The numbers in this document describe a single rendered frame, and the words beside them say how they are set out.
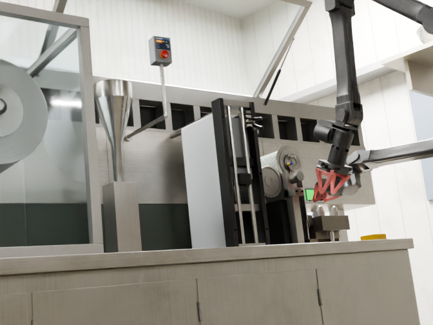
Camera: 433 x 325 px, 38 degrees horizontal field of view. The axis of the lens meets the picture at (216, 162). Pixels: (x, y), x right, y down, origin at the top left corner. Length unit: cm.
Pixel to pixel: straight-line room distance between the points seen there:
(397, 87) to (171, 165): 312
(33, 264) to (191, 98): 136
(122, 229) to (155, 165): 50
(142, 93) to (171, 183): 39
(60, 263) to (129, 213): 56
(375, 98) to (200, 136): 321
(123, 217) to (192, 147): 49
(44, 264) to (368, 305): 121
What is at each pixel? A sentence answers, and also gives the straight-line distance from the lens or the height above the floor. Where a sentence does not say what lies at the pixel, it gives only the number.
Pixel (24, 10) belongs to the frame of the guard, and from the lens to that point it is 187.
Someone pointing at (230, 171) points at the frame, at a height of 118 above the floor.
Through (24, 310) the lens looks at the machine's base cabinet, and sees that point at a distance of 163.
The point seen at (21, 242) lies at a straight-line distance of 169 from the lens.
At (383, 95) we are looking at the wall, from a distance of 545.
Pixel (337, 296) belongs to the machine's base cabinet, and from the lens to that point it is 224.
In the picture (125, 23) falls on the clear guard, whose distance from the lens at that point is 249.
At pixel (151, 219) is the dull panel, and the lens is 250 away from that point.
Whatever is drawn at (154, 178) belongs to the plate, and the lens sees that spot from 254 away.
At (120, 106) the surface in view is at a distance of 221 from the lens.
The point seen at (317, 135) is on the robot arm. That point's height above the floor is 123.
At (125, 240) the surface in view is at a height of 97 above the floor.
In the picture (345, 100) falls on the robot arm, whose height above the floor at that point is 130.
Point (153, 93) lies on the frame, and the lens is 265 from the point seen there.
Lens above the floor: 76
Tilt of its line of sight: 12 degrees up
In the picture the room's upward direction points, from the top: 6 degrees counter-clockwise
